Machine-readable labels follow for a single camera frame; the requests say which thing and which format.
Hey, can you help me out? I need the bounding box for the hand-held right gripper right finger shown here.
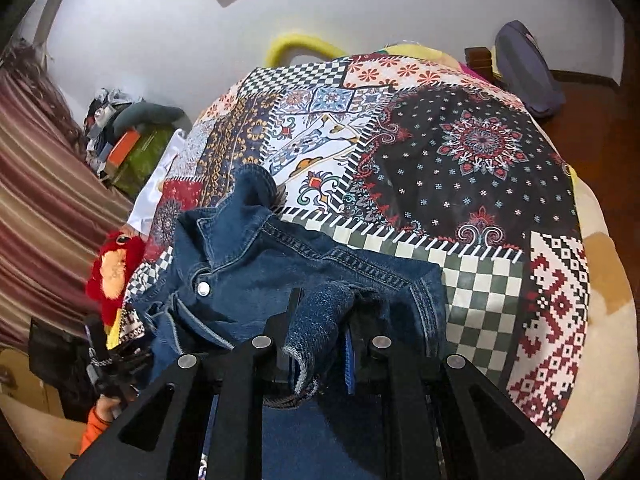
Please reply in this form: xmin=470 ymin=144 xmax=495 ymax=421
xmin=345 ymin=310 xmax=586 ymax=480

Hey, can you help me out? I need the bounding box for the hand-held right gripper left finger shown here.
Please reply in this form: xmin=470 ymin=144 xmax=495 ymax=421
xmin=62 ymin=287 xmax=306 ymax=480

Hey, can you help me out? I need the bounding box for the blue denim jacket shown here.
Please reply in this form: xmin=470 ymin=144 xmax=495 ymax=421
xmin=131 ymin=165 xmax=448 ymax=480

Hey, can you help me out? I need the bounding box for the person's left forearm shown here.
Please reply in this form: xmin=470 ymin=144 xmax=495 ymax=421
xmin=80 ymin=395 xmax=123 ymax=453

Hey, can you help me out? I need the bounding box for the black box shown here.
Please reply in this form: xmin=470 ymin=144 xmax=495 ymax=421
xmin=27 ymin=317 xmax=91 ymax=411

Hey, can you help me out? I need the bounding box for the red plush toy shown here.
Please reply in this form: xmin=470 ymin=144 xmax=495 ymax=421
xmin=86 ymin=230 xmax=148 ymax=326

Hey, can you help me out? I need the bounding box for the white cloth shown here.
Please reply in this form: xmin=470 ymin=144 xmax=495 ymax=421
xmin=127 ymin=130 xmax=188 ymax=233

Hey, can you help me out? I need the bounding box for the striped red gold curtain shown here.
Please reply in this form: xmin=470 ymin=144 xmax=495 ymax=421
xmin=0 ymin=45 xmax=136 ymax=351

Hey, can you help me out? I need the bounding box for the green printed bag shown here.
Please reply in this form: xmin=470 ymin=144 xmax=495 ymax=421
xmin=112 ymin=127 xmax=176 ymax=196

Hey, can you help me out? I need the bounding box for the orange box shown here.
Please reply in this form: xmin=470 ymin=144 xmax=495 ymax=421
xmin=107 ymin=130 xmax=142 ymax=171

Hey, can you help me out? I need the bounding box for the patchwork printed blanket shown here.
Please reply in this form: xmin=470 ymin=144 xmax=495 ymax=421
xmin=120 ymin=52 xmax=591 ymax=436

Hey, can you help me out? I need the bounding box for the yellow hoop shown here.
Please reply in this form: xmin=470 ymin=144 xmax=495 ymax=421
xmin=265 ymin=34 xmax=351 ymax=67

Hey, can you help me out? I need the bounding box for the wooden bedpost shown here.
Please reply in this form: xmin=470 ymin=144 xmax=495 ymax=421
xmin=465 ymin=46 xmax=496 ymax=78

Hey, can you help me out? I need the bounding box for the grey backpack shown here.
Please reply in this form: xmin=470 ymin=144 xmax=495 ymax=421
xmin=492 ymin=20 xmax=566 ymax=118

